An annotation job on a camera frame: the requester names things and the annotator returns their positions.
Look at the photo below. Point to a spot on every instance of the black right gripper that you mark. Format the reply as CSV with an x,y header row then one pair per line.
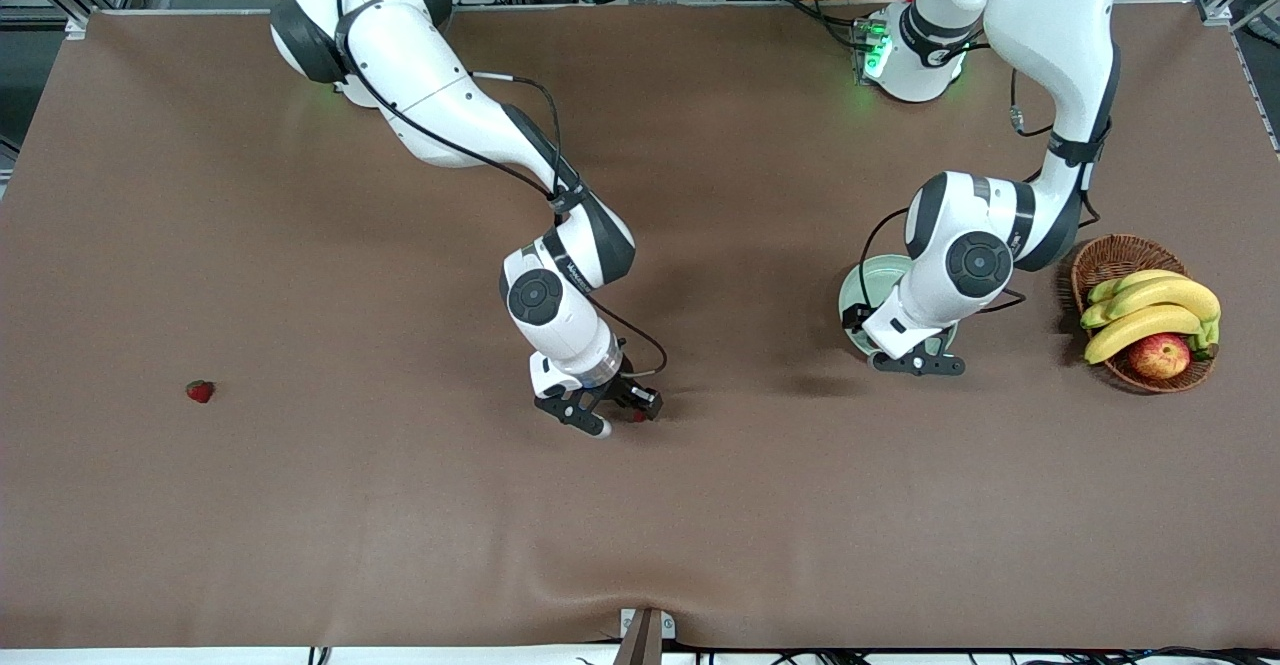
x,y
627,392

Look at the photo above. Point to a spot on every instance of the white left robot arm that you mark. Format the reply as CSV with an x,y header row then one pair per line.
x,y
1050,25

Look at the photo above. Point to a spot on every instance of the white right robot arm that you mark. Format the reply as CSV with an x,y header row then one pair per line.
x,y
430,75

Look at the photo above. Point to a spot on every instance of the pale green round plate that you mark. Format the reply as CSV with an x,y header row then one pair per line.
x,y
885,275

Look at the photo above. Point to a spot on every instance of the brown table cover mat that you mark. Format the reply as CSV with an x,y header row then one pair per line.
x,y
700,495

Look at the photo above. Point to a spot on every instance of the brown wicker basket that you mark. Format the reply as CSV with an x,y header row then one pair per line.
x,y
1110,260

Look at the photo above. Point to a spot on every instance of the small yellow-green banana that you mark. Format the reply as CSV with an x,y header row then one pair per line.
x,y
1125,281

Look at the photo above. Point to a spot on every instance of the plump yellow banana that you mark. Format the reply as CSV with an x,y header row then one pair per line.
x,y
1140,325

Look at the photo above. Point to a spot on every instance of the red yellow apple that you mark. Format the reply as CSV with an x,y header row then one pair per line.
x,y
1160,356

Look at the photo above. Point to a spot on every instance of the yellow banana bunch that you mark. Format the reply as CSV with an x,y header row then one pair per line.
x,y
1170,295

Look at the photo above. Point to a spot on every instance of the grey metal clamp bracket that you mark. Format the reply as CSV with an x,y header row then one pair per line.
x,y
645,640

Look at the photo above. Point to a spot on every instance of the long aluminium frame rail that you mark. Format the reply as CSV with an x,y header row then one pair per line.
x,y
1215,7

